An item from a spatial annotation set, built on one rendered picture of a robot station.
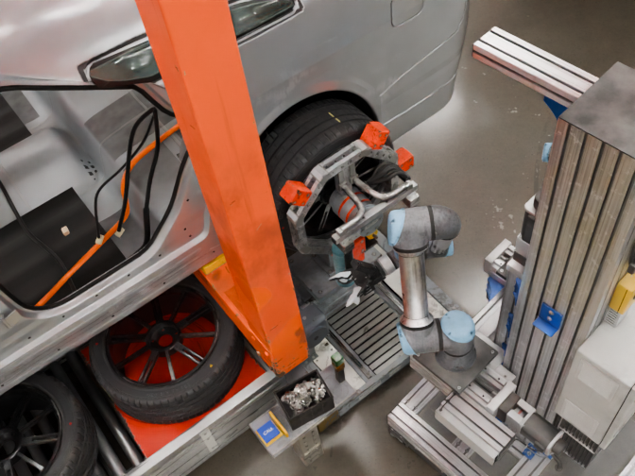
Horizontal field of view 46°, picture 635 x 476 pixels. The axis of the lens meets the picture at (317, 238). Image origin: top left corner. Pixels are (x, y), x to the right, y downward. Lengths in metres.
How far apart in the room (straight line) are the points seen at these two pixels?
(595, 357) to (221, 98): 1.34
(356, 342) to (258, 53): 1.61
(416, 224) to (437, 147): 2.12
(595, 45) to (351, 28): 2.61
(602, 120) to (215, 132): 0.95
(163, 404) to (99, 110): 1.35
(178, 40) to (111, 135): 1.73
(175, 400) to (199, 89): 1.69
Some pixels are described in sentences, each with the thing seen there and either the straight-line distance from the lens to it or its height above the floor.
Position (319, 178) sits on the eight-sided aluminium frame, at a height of 1.11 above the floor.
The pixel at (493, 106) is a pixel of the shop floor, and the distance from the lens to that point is 4.79.
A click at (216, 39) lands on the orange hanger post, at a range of 1.85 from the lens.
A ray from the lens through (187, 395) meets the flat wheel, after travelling 3.25.
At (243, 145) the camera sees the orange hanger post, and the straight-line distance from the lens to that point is 2.09.
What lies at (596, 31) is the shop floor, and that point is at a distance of 5.39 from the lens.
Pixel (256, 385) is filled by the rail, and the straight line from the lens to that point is 3.32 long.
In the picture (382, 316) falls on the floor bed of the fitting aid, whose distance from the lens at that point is 3.79.
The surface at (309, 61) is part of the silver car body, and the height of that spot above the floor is 1.47.
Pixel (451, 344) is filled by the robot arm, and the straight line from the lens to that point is 2.66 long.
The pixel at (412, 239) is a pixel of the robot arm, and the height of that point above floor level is 1.36.
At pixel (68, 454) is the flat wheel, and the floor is 0.50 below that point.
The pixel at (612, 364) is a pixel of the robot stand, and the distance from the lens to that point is 2.45.
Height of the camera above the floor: 3.36
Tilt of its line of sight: 54 degrees down
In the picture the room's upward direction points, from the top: 10 degrees counter-clockwise
